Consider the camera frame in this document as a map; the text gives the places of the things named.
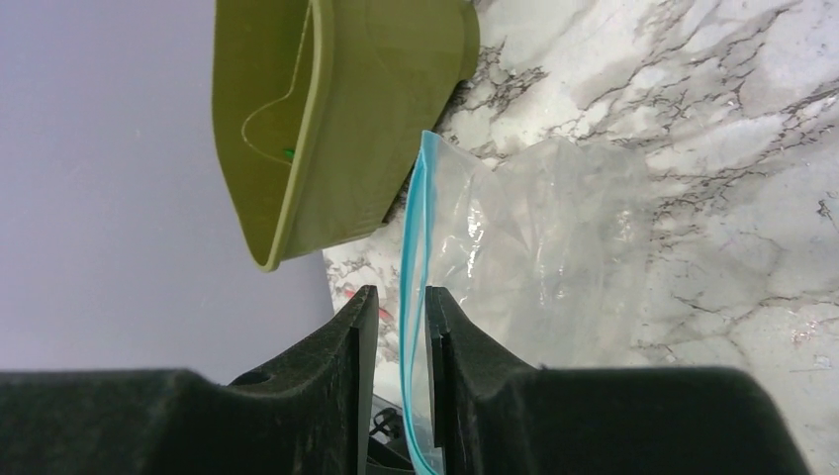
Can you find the olive green plastic bin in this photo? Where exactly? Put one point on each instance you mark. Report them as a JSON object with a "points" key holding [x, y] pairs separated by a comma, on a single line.
{"points": [[350, 86]]}

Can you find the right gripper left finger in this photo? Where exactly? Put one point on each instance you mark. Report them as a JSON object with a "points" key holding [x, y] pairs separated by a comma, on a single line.
{"points": [[305, 411]]}

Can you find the clear zip top bag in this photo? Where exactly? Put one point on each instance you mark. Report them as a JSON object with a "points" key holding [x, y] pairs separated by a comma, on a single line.
{"points": [[545, 252]]}

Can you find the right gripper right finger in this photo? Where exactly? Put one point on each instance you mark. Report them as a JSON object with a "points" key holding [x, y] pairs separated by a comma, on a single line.
{"points": [[492, 413]]}

